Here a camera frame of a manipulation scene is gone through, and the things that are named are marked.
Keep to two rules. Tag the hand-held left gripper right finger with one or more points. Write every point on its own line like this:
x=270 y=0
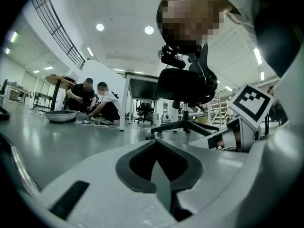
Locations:
x=209 y=172

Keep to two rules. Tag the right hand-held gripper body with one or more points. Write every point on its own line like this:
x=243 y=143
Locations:
x=251 y=103

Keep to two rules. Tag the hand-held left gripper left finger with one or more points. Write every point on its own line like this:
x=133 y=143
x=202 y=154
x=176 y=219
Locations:
x=99 y=193

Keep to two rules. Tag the chrome vacuum wand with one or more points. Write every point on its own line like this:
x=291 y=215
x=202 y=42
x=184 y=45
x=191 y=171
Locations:
x=22 y=171

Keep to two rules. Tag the white vacuum cleaner housing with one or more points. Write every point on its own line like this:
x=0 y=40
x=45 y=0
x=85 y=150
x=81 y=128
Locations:
x=273 y=165

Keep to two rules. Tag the white metal shelving rack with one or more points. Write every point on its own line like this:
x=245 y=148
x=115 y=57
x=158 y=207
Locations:
x=219 y=110

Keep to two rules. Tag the person's torso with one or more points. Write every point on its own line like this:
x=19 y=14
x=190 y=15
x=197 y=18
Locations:
x=273 y=32

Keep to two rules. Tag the grey shallow tub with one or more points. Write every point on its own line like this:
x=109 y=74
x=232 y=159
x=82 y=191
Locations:
x=60 y=116

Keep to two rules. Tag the small black office chair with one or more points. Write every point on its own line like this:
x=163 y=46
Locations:
x=145 y=109

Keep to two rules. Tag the person's head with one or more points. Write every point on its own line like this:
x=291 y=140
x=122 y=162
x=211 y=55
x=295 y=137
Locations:
x=190 y=20

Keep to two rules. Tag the white desk with dark panel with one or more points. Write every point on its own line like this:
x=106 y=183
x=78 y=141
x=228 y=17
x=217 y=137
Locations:
x=141 y=89

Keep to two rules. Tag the round wooden table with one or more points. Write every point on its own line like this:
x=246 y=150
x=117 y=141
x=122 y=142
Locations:
x=57 y=80

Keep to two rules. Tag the round ceiling light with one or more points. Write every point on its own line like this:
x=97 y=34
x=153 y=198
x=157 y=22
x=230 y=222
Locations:
x=100 y=27
x=149 y=30

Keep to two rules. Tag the small white desk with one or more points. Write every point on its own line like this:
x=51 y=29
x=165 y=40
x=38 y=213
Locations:
x=17 y=91

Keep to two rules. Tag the black metal railing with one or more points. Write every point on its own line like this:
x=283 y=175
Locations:
x=79 y=60

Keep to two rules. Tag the black head-worn camera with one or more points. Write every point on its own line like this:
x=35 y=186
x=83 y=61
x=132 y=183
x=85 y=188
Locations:
x=173 y=60

